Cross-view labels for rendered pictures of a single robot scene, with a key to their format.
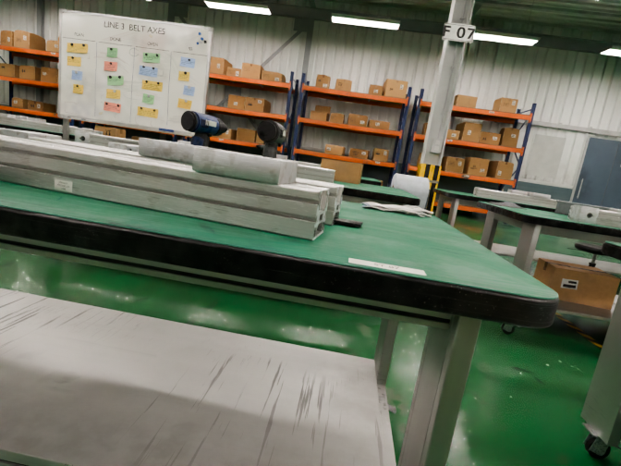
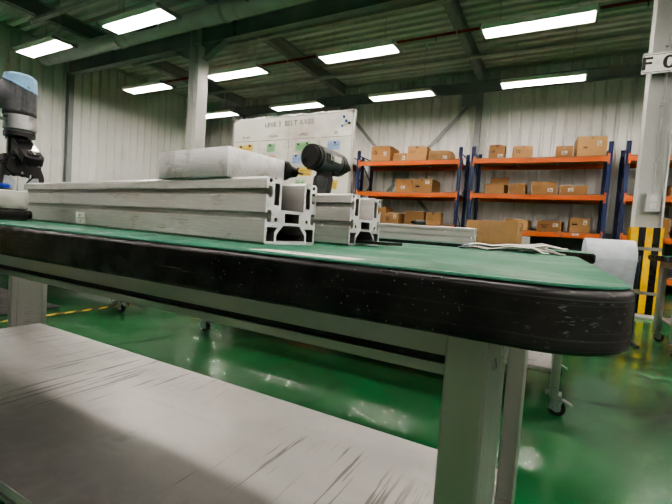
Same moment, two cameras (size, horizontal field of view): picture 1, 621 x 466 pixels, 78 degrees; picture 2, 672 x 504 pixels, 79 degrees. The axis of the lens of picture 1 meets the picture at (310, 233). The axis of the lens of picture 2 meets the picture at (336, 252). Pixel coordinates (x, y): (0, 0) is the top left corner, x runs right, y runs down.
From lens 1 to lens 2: 0.37 m
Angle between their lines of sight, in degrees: 25
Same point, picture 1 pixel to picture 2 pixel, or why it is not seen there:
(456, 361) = (452, 433)
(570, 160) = not seen: outside the picture
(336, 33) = (510, 100)
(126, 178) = (116, 200)
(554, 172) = not seen: outside the picture
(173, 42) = (320, 129)
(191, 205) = (160, 219)
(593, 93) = not seen: outside the picture
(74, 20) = (243, 127)
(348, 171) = (501, 232)
